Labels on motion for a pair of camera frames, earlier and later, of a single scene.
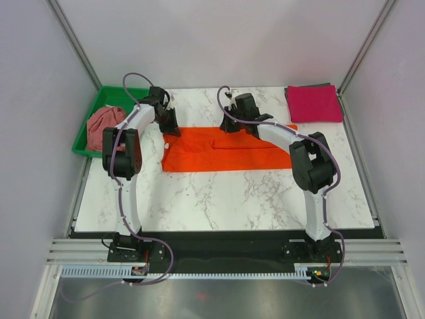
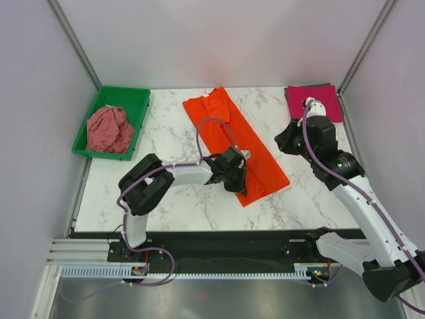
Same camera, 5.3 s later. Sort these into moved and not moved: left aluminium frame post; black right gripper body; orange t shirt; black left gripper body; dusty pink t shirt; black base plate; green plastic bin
Moved: black left gripper body; black right gripper body; orange t shirt
Not moved: left aluminium frame post; dusty pink t shirt; green plastic bin; black base plate
